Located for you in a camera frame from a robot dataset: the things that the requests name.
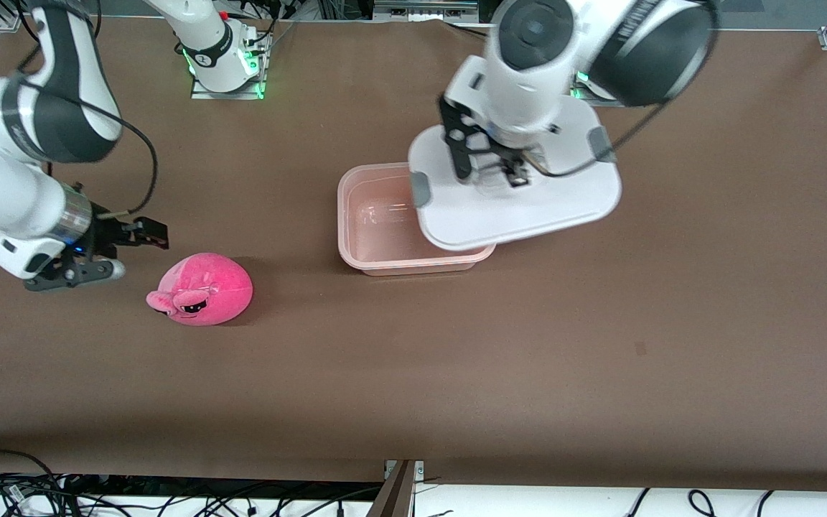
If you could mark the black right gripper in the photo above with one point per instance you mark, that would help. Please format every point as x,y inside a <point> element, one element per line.
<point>106,230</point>

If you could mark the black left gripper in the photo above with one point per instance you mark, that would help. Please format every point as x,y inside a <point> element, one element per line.
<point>507,157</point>

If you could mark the white box lid grey clips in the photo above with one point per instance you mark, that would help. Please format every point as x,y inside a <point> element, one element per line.
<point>528,215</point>

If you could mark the pink plush toy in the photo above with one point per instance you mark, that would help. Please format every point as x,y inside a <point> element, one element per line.
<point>205,287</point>

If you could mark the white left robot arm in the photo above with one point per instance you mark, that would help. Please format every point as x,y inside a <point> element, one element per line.
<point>528,79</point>

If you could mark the pink translucent plastic box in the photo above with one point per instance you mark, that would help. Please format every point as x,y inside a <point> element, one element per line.
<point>377,230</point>

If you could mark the brown table cover sheet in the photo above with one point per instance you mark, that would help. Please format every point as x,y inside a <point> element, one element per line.
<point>413,395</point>

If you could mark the brown table leg beam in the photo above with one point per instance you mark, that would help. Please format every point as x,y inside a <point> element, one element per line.
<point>392,499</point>

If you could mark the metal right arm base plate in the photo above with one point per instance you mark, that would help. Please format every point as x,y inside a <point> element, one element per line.
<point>202,94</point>

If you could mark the aluminium frame bar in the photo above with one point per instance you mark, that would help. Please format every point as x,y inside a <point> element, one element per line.
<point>421,8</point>

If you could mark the silver corner bracket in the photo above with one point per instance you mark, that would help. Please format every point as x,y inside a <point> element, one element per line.
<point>420,468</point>

